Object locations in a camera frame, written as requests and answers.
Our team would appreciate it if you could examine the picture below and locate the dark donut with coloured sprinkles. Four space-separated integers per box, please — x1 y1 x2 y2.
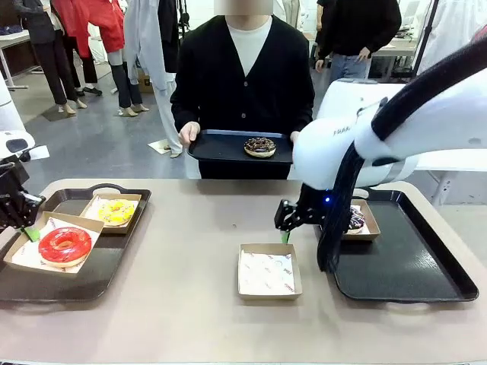
344 205 366 235

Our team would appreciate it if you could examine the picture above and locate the hanging white shirt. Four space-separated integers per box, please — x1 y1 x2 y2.
416 0 487 77

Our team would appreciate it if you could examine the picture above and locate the person's right forearm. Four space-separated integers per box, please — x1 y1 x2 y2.
170 97 199 126

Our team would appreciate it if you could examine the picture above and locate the red glazed donut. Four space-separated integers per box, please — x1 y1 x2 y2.
37 227 94 268

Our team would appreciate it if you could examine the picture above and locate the white desk with dark clothes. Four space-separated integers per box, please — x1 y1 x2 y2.
0 29 43 90

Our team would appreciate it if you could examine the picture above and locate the brown tray with handles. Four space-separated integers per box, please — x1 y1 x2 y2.
0 183 152 305

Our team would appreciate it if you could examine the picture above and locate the person's right hand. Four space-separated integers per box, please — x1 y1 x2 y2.
178 121 201 148

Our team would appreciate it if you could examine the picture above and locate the white cylindrical appliance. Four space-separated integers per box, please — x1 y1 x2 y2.
0 71 27 134

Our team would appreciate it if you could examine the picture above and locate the mannequin in white jacket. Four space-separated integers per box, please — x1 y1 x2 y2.
282 0 305 31

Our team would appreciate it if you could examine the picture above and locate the flat mannequin base plate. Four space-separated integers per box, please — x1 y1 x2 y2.
147 138 174 155

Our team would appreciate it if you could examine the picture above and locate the bystander in red top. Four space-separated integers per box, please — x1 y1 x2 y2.
53 0 103 97

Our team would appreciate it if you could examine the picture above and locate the black serving tray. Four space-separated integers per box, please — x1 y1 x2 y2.
186 129 294 166

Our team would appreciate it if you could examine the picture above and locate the person in black cardigan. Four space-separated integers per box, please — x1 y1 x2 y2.
170 0 316 180

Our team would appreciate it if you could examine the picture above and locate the chocolate glazed donut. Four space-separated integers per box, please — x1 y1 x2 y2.
243 137 277 159

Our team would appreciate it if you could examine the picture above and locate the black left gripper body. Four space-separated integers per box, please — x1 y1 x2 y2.
0 155 30 203

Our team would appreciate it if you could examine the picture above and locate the mannequin in black suit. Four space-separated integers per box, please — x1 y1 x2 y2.
13 0 88 115

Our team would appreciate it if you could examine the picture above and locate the yellow sprinkled donut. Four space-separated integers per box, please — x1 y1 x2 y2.
97 199 136 224

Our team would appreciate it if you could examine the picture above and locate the person's left forearm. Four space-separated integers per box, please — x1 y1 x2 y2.
296 97 316 134

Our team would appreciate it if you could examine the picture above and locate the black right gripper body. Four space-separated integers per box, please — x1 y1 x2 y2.
296 184 336 226

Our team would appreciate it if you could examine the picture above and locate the black tray with handles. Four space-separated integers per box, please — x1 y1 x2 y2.
312 188 479 305

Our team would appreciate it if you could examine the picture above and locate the white printed paper liner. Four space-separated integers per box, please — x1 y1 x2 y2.
239 250 297 296
84 195 140 227
11 216 102 273

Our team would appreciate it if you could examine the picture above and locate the bystander in black sweater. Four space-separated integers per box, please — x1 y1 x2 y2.
314 0 403 83

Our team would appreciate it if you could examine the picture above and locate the kraft paper food box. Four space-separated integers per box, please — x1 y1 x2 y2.
2 211 106 277
237 243 304 302
340 198 382 243
79 192 142 235

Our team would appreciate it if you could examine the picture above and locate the light wooden background desk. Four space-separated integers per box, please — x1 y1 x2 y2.
371 36 419 81

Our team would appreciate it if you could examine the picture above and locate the black corrugated cable hose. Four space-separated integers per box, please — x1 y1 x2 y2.
317 36 487 274

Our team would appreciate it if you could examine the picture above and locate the large white table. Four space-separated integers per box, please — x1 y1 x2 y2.
412 150 487 208

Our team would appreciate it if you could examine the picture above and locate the black stand pole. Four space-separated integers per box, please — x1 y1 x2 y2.
412 0 439 77

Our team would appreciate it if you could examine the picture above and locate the mannequin in grey coat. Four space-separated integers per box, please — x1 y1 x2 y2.
123 0 187 159

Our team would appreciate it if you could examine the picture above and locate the cardboard box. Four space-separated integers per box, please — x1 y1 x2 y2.
135 68 155 94

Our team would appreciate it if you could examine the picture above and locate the mannequin in red jacket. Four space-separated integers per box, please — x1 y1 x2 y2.
87 0 150 118

